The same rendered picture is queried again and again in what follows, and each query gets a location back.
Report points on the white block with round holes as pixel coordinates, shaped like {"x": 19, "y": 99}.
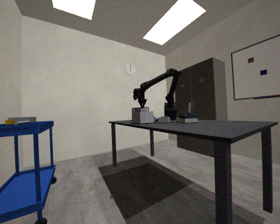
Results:
{"x": 163, "y": 119}
{"x": 142, "y": 116}

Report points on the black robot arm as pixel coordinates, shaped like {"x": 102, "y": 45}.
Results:
{"x": 170, "y": 97}

